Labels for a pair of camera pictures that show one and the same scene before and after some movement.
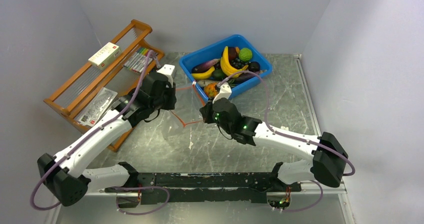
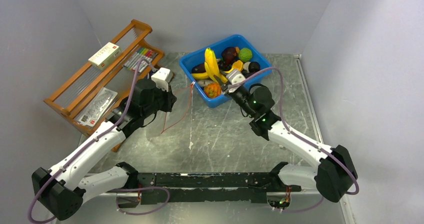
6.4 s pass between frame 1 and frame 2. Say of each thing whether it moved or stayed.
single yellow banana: stayed
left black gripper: stayed
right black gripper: moved
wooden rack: stayed
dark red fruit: stayed
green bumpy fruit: stayed
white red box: stayed
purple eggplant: stayed
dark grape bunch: moved
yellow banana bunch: moved
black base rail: stayed
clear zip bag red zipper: moved
